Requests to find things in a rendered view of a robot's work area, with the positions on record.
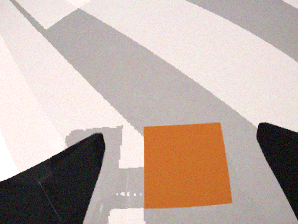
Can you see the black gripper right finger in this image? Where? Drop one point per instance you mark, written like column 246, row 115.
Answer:
column 280, row 147

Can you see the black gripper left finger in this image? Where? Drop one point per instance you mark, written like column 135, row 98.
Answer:
column 56, row 191

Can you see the orange block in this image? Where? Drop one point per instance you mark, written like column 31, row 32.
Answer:
column 185, row 165

